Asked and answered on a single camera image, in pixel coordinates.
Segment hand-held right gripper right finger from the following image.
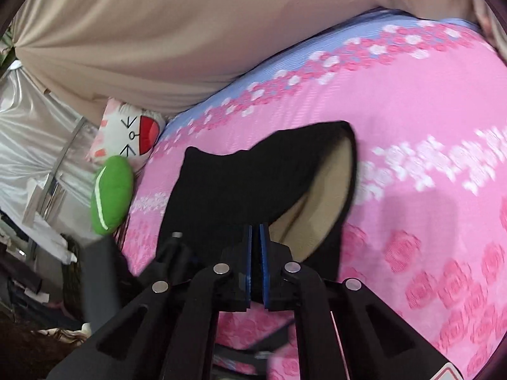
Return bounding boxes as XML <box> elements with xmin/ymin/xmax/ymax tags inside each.
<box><xmin>259</xmin><ymin>224</ymin><xmax>456</xmax><ymax>380</ymax></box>

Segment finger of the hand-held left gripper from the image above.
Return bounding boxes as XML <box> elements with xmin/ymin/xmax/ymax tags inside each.
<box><xmin>131</xmin><ymin>231</ymin><xmax>199</xmax><ymax>286</ymax></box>

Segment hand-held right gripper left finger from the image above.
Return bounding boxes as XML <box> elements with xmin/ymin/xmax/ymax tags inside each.
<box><xmin>45</xmin><ymin>225</ymin><xmax>254</xmax><ymax>380</ymax></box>

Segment black pants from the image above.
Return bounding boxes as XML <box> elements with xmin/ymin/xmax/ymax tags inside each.
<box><xmin>156</xmin><ymin>121</ymin><xmax>357</xmax><ymax>282</ymax></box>

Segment white paper pile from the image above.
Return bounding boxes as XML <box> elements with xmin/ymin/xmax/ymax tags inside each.
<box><xmin>24</xmin><ymin>178</ymin><xmax>76</xmax><ymax>262</ymax></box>

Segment green plush toy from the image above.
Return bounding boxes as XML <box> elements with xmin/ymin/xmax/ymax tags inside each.
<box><xmin>90</xmin><ymin>155</ymin><xmax>134</xmax><ymax>235</ymax></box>

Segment metal pole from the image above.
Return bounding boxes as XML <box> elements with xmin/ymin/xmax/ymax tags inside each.
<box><xmin>35</xmin><ymin>117</ymin><xmax>88</xmax><ymax>222</ymax></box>

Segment cat face pillow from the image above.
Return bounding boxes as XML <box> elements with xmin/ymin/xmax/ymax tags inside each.
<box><xmin>87</xmin><ymin>99</ymin><xmax>166</xmax><ymax>173</ymax></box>

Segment silver satin curtain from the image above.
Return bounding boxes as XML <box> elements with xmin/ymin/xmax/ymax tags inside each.
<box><xmin>0</xmin><ymin>61</ymin><xmax>99</xmax><ymax>222</ymax></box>

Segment pink floral bed sheet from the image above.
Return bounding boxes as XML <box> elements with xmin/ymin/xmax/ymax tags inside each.
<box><xmin>119</xmin><ymin>6</ymin><xmax>507</xmax><ymax>380</ymax></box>

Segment beige draped cloth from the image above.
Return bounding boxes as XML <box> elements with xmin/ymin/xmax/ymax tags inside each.
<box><xmin>10</xmin><ymin>0</ymin><xmax>492</xmax><ymax>125</ymax></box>

